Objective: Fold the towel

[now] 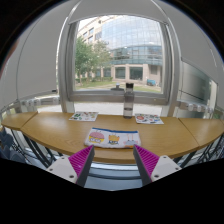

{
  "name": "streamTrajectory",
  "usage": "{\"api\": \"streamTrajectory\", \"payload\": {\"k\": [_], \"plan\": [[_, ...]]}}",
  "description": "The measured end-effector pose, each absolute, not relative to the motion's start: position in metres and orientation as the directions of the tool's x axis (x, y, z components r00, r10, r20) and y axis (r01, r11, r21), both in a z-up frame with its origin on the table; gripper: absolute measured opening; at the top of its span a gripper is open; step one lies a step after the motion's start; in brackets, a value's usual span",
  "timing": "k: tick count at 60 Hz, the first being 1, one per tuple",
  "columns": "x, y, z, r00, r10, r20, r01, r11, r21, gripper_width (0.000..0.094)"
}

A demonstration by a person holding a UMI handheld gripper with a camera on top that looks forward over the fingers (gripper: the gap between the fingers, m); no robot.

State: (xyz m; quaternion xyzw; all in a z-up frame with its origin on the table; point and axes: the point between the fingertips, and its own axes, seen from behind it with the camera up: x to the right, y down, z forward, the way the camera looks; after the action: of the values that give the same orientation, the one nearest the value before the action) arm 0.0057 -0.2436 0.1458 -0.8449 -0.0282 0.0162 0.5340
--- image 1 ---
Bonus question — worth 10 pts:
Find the sticker sheet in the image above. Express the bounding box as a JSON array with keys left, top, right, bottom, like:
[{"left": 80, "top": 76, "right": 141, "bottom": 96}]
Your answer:
[
  {"left": 70, "top": 112, "right": 98, "bottom": 121},
  {"left": 135, "top": 113, "right": 163, "bottom": 124}
]

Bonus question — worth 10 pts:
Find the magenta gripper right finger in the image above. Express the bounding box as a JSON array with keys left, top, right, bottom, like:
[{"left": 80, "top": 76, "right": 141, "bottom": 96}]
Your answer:
[{"left": 133, "top": 145, "right": 181, "bottom": 185}]

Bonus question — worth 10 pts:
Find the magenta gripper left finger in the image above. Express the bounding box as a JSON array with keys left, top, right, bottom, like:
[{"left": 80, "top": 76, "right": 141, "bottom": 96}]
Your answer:
[{"left": 47, "top": 145, "right": 95, "bottom": 187}]

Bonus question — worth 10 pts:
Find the left sticker sheet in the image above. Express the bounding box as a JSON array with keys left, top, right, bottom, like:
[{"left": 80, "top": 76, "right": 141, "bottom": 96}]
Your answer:
[{"left": 70, "top": 112, "right": 98, "bottom": 121}]

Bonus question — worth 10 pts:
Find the left white power strip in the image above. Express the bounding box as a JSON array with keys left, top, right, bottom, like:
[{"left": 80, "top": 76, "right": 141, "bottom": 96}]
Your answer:
[{"left": 22, "top": 96, "right": 60, "bottom": 107}]

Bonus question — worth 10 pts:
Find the window frame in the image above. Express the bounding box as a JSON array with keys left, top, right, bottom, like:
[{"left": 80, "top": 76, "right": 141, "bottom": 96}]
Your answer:
[{"left": 57, "top": 0, "right": 181, "bottom": 116}]

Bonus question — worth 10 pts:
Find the clear water bottle black cap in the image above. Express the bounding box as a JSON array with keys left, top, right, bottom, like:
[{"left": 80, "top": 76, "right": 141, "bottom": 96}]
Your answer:
[{"left": 123, "top": 83, "right": 134, "bottom": 119}]

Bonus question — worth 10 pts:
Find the right sticker sheet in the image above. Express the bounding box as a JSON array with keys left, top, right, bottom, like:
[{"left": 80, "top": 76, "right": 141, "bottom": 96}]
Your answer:
[{"left": 135, "top": 113, "right": 163, "bottom": 124}]

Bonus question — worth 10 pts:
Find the white power strip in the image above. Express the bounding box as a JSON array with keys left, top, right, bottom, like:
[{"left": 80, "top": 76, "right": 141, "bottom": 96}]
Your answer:
[
  {"left": 22, "top": 96, "right": 60, "bottom": 107},
  {"left": 176, "top": 101, "right": 214, "bottom": 114}
]

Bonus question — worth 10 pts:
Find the right white power strip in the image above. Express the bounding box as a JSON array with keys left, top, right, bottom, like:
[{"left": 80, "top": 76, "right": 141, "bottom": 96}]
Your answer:
[{"left": 176, "top": 101, "right": 214, "bottom": 114}]

